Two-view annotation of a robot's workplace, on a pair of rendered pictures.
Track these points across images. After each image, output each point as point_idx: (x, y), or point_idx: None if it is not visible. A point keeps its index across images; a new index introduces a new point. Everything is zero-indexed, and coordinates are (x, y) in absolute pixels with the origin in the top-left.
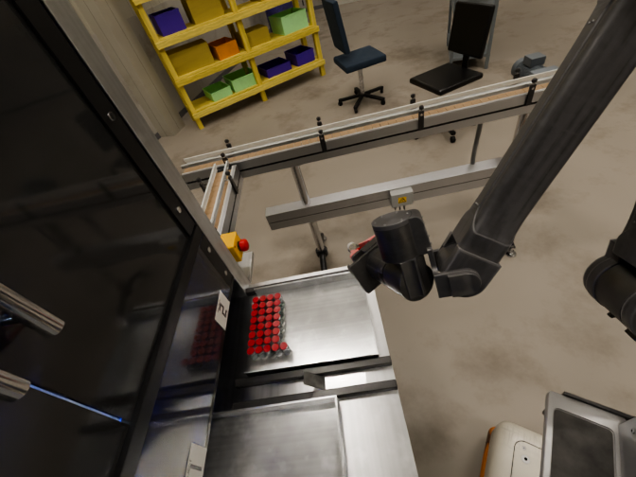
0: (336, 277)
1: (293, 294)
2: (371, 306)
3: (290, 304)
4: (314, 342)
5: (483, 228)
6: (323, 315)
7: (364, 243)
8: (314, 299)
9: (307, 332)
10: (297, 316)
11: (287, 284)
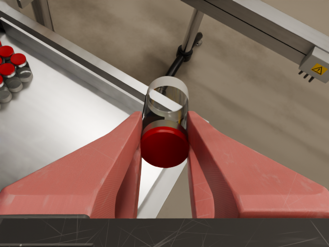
0: (139, 107)
1: (56, 78)
2: (151, 199)
3: (36, 87)
4: (10, 183)
5: None
6: (65, 149)
7: (202, 153)
8: (78, 112)
9: (15, 156)
10: (28, 117)
11: (56, 53)
